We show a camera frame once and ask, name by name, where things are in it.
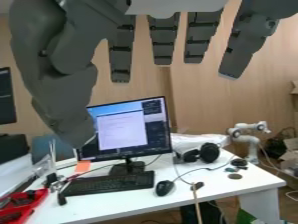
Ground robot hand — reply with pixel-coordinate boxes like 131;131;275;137
8;0;298;150

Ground small black device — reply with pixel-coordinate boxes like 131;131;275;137
56;192;70;207

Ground black keyboard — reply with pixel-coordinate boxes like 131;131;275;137
59;170;157;198

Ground thin stick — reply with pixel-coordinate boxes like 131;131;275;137
189;181;207;224

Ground red tray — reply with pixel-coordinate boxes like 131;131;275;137
0;205;36;224
7;187;51;210

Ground white desk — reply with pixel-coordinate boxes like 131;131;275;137
0;145;288;224

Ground small white jointed device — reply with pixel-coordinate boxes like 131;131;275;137
227;120;273;165

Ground orange sticky note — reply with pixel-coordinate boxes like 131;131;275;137
74;160;94;174

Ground black headphones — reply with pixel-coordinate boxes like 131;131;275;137
175;142;223;165

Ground dark screen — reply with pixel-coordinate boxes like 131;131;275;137
0;66;19;126

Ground black mouse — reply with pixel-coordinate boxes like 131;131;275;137
155;179;177;197

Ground computer screen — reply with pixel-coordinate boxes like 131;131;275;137
76;96;175;176

